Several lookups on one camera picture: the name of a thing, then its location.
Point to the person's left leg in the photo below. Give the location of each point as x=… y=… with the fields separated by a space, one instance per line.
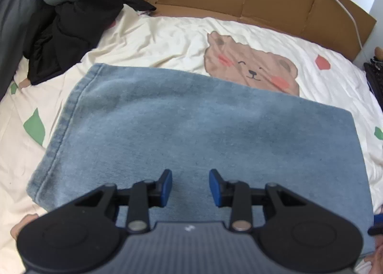
x=24 y=224

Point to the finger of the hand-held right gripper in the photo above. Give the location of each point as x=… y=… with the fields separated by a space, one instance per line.
x=378 y=220

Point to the bear print bed sheet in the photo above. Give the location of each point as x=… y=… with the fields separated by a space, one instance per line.
x=167 y=37

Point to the black patterned garment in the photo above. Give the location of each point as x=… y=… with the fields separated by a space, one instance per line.
x=375 y=82

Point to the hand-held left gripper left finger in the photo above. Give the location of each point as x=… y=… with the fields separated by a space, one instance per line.
x=166 y=188

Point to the dark grey pillow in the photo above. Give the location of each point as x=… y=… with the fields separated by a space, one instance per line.
x=12 y=22

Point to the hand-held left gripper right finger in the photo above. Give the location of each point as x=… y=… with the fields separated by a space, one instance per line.
x=216 y=188

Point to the black clothes pile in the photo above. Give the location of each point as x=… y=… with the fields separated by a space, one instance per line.
x=68 y=34

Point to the blue denim pants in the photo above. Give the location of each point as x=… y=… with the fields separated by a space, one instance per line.
x=194 y=130

